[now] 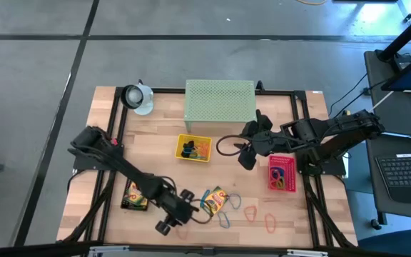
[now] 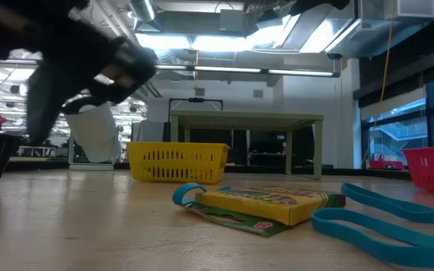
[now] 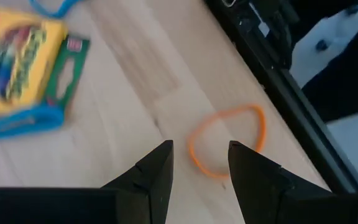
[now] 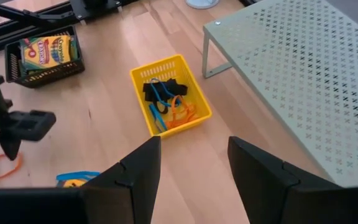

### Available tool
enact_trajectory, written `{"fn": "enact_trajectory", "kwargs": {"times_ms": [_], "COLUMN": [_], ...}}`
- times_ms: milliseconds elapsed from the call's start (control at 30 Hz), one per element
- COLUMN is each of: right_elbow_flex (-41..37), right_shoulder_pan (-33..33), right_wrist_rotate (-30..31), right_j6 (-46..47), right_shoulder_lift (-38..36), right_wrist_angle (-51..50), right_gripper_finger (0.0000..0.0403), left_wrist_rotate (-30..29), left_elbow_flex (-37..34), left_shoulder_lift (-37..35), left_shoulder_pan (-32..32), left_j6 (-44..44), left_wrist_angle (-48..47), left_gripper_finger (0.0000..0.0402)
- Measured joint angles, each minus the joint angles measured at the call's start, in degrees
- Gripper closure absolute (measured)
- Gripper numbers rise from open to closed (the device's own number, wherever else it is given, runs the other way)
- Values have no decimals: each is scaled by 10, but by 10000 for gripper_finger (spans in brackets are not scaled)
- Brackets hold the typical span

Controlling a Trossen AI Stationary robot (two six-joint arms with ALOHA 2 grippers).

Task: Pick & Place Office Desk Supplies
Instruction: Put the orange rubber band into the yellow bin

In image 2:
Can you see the green crayon package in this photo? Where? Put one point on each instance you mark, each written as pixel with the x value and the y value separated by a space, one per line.
pixel 236 222

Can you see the grey cloth cover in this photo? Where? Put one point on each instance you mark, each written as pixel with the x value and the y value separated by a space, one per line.
pixel 148 131

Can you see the long ceiling light bar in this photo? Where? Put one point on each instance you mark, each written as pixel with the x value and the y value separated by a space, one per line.
pixel 239 69

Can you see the black gantry frame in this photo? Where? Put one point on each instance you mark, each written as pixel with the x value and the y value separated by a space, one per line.
pixel 196 99

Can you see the black dome camera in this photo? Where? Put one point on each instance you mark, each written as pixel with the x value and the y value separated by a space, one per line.
pixel 334 56

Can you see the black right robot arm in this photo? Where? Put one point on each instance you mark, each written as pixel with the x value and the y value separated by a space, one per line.
pixel 315 5

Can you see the yellow Crayola crayon box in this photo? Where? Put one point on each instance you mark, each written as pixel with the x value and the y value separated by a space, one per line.
pixel 262 205

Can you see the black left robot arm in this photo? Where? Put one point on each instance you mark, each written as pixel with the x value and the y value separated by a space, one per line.
pixel 13 26

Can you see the yellow plastic basket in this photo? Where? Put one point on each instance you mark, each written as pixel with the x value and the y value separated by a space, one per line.
pixel 175 162

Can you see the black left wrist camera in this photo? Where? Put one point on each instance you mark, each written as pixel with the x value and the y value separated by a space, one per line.
pixel 145 64

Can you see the white work table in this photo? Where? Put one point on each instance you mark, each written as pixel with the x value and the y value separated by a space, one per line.
pixel 36 150

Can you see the red plastic basket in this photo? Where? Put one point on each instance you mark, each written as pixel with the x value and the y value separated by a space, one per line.
pixel 431 169

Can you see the red cart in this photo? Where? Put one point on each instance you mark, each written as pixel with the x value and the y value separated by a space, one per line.
pixel 386 164

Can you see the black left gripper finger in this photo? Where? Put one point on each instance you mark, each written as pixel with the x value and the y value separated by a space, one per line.
pixel 38 105
pixel 60 94

